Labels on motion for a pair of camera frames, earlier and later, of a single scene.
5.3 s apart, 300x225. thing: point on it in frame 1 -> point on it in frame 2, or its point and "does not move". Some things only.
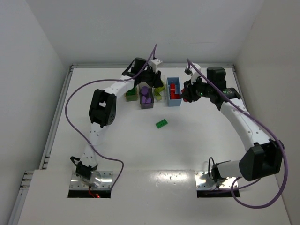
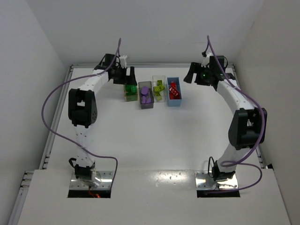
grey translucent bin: (146, 96) does not move
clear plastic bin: (160, 93) does not move
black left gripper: (154, 79) -> (126, 78)
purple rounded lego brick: (145, 91) does not move
